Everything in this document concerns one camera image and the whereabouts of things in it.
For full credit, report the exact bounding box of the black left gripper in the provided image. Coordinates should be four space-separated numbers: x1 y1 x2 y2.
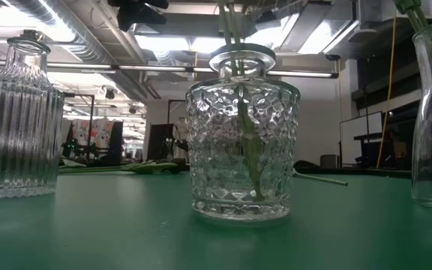
106 0 170 33

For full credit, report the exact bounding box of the diamond-patterned clear glass vase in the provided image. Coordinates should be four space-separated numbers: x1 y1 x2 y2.
184 43 302 222

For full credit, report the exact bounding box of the red artificial tulip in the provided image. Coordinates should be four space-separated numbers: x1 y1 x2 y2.
406 0 432 102
391 0 423 42

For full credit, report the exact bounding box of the ribbed clear glass vase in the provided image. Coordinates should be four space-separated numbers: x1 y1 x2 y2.
0 35 65 200

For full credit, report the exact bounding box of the colourful poster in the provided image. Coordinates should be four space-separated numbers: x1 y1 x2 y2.
70 118 115 149

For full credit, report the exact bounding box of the black cabinet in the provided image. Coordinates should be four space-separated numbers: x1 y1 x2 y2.
146 123 176 162

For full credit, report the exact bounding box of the green table mat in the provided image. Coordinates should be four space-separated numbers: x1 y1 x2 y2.
0 170 432 270

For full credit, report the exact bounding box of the grey trash bin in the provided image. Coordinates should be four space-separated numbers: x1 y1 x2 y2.
319 154 340 170

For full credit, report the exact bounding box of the whiteboard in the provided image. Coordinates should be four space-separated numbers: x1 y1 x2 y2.
339 111 385 166

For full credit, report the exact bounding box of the silver ventilation duct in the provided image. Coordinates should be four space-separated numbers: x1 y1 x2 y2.
7 0 149 104

